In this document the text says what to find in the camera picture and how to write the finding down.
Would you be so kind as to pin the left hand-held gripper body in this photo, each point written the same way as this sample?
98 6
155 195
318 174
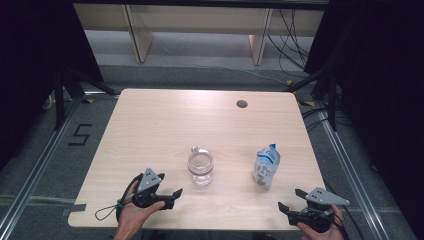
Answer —
149 181

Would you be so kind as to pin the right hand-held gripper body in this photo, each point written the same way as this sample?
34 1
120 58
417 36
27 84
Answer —
321 196

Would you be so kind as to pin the clear jar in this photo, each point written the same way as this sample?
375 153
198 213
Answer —
201 179

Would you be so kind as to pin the clear jar lid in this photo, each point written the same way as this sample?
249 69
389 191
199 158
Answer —
195 149

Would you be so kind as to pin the plastic water bottle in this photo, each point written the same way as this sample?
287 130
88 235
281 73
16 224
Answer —
265 166

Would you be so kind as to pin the person's right hand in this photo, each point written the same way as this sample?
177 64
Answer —
333 234

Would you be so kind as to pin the person's left hand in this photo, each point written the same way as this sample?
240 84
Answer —
130 220

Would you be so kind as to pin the grey tape strip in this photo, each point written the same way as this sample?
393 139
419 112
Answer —
75 209

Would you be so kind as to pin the black metal stand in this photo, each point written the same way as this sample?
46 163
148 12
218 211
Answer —
60 100
331 100

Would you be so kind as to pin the black curtain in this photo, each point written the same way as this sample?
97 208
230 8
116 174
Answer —
383 83
33 66

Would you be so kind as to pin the light wooden shelf unit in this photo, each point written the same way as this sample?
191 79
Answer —
200 20

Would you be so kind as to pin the aluminium floor rail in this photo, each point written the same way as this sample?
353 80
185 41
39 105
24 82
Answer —
40 160
350 166

